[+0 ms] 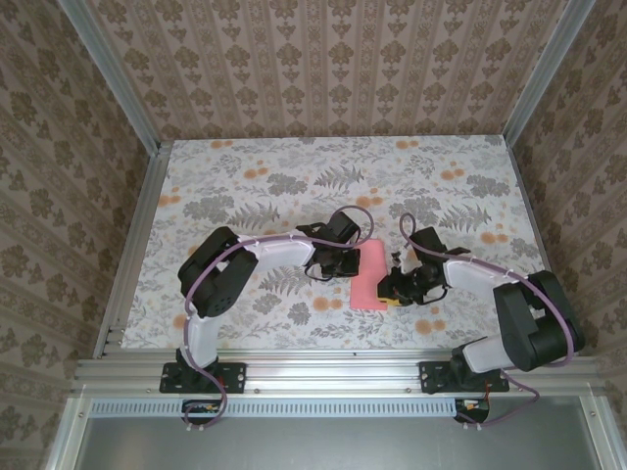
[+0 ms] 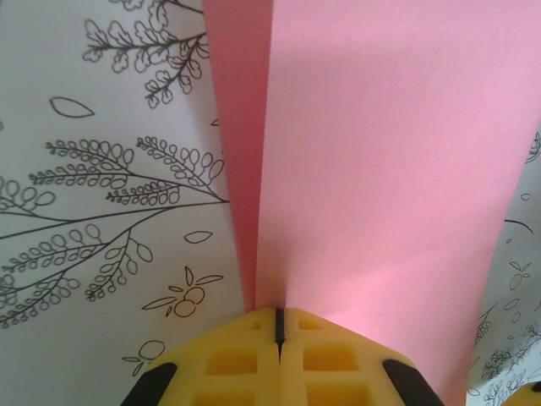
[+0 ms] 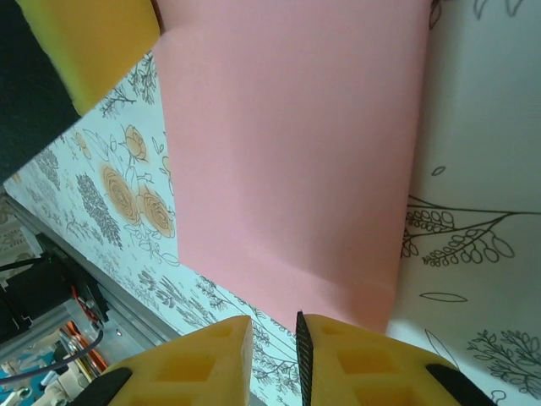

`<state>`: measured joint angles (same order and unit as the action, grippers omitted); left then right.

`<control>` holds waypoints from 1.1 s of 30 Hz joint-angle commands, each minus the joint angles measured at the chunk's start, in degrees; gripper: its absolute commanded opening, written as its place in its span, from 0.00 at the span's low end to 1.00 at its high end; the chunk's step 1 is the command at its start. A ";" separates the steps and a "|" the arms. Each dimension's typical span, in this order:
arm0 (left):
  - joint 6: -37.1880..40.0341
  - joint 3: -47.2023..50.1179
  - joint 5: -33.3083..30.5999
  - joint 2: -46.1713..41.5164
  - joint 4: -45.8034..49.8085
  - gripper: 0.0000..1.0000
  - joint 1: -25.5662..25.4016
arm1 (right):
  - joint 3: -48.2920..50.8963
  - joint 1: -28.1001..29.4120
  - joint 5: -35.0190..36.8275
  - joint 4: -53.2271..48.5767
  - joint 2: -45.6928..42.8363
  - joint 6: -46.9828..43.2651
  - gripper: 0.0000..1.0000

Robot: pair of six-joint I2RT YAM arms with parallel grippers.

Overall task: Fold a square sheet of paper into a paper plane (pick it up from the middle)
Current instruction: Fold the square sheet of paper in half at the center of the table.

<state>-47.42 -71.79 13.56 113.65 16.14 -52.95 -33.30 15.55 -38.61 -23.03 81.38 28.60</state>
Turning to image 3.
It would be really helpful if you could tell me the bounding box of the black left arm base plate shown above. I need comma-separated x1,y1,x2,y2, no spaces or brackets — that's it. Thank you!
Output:
69,270,112,326

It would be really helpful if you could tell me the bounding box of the pink cloth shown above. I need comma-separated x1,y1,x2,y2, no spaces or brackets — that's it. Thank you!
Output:
150,0,433,335

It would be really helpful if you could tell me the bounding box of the floral patterned table mat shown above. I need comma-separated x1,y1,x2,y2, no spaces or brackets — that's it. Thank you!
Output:
0,0,541,406

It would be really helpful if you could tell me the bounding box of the long aluminium base rail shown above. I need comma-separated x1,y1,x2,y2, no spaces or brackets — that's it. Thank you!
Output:
0,185,181,346

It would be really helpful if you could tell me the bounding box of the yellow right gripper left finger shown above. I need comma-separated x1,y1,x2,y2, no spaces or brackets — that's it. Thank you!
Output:
86,315,254,406

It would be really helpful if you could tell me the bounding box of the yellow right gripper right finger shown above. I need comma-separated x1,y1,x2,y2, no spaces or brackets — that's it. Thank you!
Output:
295,310,500,406

